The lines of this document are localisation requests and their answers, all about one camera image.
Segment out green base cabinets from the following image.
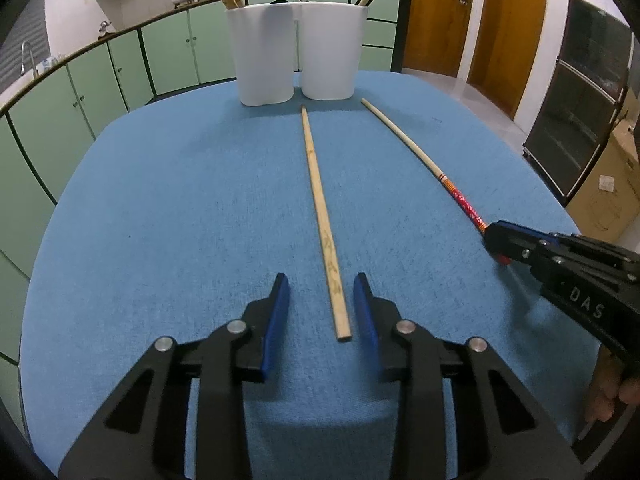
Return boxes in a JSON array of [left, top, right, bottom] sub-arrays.
[[0, 0, 412, 430]]

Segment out black glass cabinet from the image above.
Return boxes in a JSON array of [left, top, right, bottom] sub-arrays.
[[523, 0, 632, 205]]

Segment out kitchen faucet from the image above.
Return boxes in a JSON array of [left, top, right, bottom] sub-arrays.
[[21, 40, 39, 78]]

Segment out white utensil holder cup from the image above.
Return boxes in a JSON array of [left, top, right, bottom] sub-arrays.
[[299, 2, 368, 101], [226, 3, 296, 107]]

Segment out white utensil holder right cup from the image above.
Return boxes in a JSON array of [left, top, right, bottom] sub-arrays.
[[299, 2, 368, 101]]

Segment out white utensil holder left cup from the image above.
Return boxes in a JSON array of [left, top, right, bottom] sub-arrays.
[[226, 3, 296, 107]]

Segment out blue table cloth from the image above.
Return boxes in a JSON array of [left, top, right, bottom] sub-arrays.
[[21, 72, 597, 479]]

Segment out plain bamboo chopstick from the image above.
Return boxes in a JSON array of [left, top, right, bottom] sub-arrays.
[[300, 106, 352, 342]]

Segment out cardboard box on floor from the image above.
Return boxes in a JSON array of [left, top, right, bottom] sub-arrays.
[[566, 119, 639, 243]]

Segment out right hand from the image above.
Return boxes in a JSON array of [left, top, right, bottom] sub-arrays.
[[585, 346, 639, 422]]

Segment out wooden door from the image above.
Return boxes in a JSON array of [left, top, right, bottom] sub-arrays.
[[468, 0, 547, 118], [404, 0, 473, 77]]

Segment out grey window blind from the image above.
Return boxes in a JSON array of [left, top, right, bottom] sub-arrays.
[[1, 0, 51, 92]]

